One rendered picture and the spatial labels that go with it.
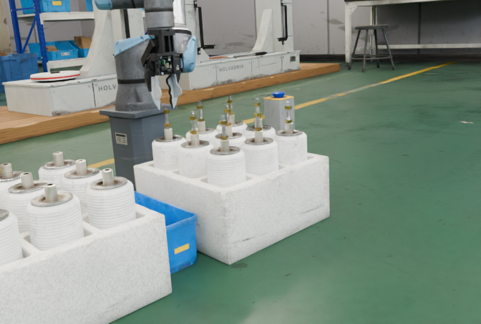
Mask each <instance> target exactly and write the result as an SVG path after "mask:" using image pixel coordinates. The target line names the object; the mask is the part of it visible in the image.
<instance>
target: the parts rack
mask: <svg viewBox="0 0 481 324"><path fill-rule="evenodd" d="M32 1H33V2H34V3H33V5H34V6H33V7H27V8H22V9H16V4H15V0H9V6H10V12H11V20H12V24H13V30H14V38H15V43H16V51H17V54H23V53H24V51H25V49H26V46H27V44H28V42H29V38H30V36H31V33H32V31H33V28H34V25H35V22H36V23H37V31H38V36H39V45H40V51H41V57H37V59H42V61H38V67H43V70H44V73H45V72H50V69H54V68H61V67H73V66H79V65H84V63H85V60H86V58H77V59H65V60H58V61H48V56H47V48H46V42H45V37H44V27H43V24H44V23H43V22H44V21H81V20H94V12H93V11H83V12H52V13H41V7H40V2H39V0H32ZM27 9H34V11H35V14H25V15H18V16H17V13H16V11H21V10H27ZM18 17H20V18H18ZM25 22H33V23H32V26H31V29H30V32H29V35H28V37H27V40H26V43H25V45H24V48H23V49H22V45H21V37H20V32H19V23H25Z"/></svg>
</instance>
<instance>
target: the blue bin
mask: <svg viewBox="0 0 481 324"><path fill-rule="evenodd" d="M134 196H135V203H136V204H138V205H141V206H143V207H146V208H148V209H149V210H153V211H156V212H159V213H160V214H163V215H164V216H165V228H166V235H167V249H168V257H169V265H170V274H173V273H175V272H177V271H179V270H182V269H183V268H185V267H188V266H190V265H192V264H195V263H196V262H197V247H196V224H195V223H196V222H197V220H198V219H197V215H196V214H195V213H193V212H190V211H187V210H184V209H182V208H179V207H176V206H174V205H171V204H168V203H166V202H163V201H160V200H157V199H155V198H153V197H149V196H147V195H144V194H141V193H139V192H136V191H134Z"/></svg>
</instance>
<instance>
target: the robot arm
mask: <svg viewBox="0 0 481 324"><path fill-rule="evenodd" d="M94 4H95V6H96V7H97V8H98V9H99V10H110V11H112V10H115V9H143V8H145V25H146V28H147V29H148V30H147V35H143V36H136V37H132V38H129V39H122V40H118V41H116V42H115V44H114V51H115V54H114V57H115V65H116V72H117V83H118V88H117V94H116V99H115V110H117V111H124V112H129V111H140V110H147V109H154V108H158V109H159V110H161V101H160V98H161V95H162V92H161V89H160V80H159V79H158V75H159V76H163V75H165V74H169V76H168V77H167V78H166V84H167V85H168V87H169V92H168V93H169V95H170V104H171V106H172V108H175V105H176V103H177V100H178V96H180V95H181V94H182V89H181V88H180V86H179V85H178V82H179V80H180V74H182V73H188V72H192V71H193V70H194V68H195V61H196V51H197V39H196V37H195V36H192V32H191V30H189V28H187V24H186V12H185V0H94ZM149 35H155V38H154V39H150V37H149Z"/></svg>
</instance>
